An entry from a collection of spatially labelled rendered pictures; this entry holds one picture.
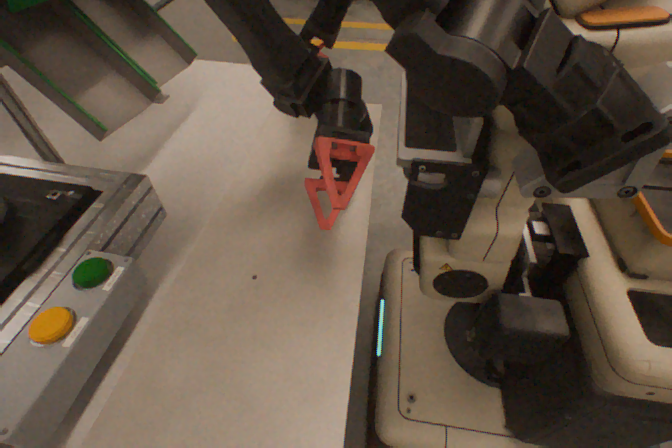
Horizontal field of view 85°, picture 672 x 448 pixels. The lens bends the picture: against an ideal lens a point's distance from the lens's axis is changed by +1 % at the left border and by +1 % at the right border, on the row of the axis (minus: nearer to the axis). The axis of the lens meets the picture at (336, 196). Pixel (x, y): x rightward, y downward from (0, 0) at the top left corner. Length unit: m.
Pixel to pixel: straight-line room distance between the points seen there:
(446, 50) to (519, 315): 0.56
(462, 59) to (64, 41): 0.68
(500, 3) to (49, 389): 0.55
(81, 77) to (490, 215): 0.73
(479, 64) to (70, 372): 0.51
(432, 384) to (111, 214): 0.90
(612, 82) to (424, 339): 0.97
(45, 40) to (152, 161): 0.26
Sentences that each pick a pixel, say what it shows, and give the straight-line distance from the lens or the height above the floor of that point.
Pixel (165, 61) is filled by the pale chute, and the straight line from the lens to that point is 0.88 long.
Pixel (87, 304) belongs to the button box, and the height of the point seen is 0.96.
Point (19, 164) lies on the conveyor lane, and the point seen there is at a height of 0.96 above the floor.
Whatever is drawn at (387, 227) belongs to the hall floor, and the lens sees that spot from 1.77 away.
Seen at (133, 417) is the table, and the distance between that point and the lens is 0.57.
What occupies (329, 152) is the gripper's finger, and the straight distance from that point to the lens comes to 0.40.
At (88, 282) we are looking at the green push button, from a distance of 0.55.
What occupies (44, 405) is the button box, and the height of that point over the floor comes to 0.94.
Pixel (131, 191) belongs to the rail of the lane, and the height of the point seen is 0.96.
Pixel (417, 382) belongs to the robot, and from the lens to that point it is 1.15.
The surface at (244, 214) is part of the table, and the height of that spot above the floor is 0.86.
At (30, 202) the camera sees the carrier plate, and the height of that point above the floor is 0.97.
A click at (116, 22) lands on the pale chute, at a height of 1.09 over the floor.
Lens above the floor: 1.36
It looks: 46 degrees down
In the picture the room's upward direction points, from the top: straight up
